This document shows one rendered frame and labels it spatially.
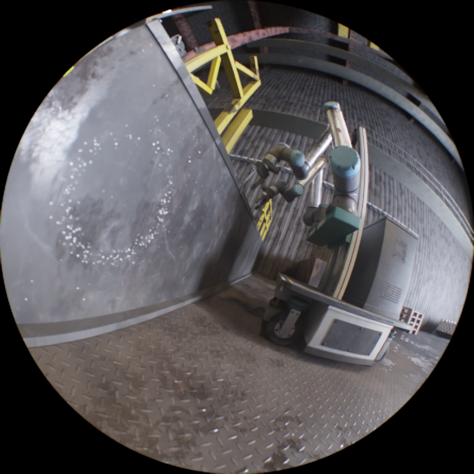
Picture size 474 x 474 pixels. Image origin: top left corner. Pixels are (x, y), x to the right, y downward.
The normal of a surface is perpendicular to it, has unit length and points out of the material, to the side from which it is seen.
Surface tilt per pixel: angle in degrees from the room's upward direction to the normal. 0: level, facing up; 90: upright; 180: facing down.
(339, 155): 95
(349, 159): 95
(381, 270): 90
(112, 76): 90
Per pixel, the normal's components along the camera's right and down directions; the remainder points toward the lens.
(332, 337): -0.25, -0.18
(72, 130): 0.89, 0.36
